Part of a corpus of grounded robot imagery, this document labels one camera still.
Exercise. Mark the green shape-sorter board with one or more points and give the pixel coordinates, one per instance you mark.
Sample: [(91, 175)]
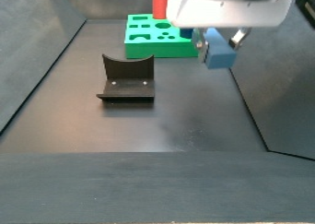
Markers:
[(153, 37)]

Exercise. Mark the black curved fixture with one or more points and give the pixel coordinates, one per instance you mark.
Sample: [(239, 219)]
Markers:
[(128, 79)]

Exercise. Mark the red cylinder peg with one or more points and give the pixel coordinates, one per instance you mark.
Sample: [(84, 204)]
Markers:
[(159, 9)]

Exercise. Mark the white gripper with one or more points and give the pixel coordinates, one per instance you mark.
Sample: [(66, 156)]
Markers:
[(224, 14)]

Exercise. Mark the dark blue hexagonal peg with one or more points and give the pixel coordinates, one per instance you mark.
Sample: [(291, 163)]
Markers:
[(185, 33)]

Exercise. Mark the light blue rectangular block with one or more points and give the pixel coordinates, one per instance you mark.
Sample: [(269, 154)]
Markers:
[(220, 54)]

